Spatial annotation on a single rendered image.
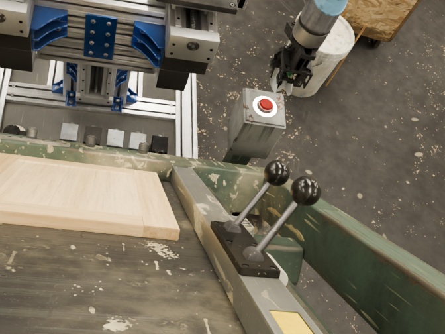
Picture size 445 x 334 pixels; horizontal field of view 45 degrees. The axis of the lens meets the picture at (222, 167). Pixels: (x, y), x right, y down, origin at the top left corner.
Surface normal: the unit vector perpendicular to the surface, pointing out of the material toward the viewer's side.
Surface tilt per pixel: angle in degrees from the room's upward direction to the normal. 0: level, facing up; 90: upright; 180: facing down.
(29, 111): 0
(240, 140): 90
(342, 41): 0
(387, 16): 90
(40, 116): 0
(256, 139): 90
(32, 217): 40
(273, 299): 50
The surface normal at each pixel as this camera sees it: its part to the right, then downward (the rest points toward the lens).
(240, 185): 0.19, 0.18
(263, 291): 0.16, -0.98
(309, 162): 0.25, -0.49
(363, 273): -0.97, -0.13
